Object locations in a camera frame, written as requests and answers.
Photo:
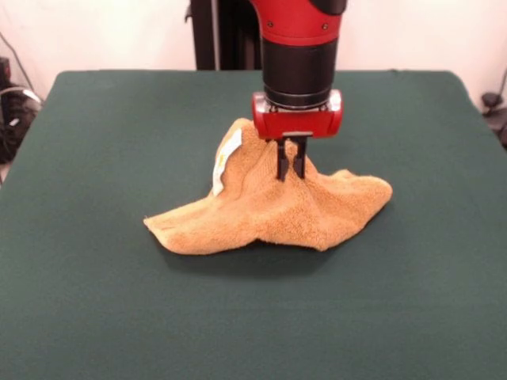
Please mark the tan terry cloth towel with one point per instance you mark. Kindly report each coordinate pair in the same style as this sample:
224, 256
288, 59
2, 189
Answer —
277, 213

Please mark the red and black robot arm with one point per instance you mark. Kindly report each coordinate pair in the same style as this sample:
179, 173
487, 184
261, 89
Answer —
299, 47

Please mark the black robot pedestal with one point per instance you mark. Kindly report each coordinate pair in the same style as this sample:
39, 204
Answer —
206, 35

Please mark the dark green table cloth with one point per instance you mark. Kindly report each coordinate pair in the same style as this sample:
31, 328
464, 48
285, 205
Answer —
158, 297

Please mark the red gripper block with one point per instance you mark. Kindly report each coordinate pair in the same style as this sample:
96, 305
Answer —
297, 124

